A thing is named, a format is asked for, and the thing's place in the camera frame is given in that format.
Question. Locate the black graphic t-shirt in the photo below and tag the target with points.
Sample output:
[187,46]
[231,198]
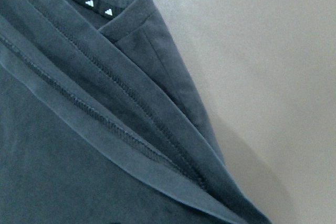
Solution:
[102,123]

